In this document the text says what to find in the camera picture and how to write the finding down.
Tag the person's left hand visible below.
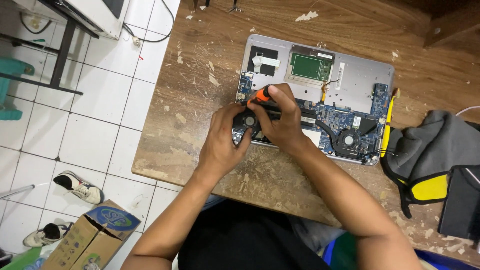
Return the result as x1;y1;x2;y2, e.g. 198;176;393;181
197;102;256;178

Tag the person's right hand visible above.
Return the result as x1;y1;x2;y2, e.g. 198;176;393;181
247;83;313;155

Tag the orange black screwdriver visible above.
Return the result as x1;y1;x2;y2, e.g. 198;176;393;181
240;85;272;107

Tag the black laptop cooling fan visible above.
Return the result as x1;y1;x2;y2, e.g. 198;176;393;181
232;109;259;132
333;128;361;156

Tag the blue laptop motherboard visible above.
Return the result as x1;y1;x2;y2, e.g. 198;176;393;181
232;71;390;155

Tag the green trackpad circuit board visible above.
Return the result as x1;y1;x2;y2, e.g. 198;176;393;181
289;52;333;82

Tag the opened silver laptop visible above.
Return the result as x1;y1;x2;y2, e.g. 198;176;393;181
235;34;395;166

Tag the yellow pry tool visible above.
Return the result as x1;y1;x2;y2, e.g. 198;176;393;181
380;88;401;158

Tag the white sneaker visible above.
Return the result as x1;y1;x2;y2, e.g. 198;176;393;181
22;221;74;248
53;170;104;205

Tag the grey yellow bag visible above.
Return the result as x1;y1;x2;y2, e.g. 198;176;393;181
380;109;480;220

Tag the printed cardboard box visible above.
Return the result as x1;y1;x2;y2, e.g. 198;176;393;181
40;199;142;270

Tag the white appliance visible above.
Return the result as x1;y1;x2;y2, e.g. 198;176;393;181
11;0;130;40

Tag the black flat device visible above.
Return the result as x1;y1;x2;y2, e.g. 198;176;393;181
438;165;480;241

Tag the brown wooden block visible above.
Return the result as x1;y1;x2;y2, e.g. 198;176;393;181
424;0;480;48

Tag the grey metal rod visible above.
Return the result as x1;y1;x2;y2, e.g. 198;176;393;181
0;184;35;200

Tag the green plastic chair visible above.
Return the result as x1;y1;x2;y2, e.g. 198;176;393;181
0;56;35;121

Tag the white flat ribbon cable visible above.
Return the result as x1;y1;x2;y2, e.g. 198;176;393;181
251;55;281;73

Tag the black power cable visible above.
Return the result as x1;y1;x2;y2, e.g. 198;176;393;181
122;0;176;44

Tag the black metal table frame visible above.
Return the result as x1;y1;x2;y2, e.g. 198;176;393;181
0;0;100;96

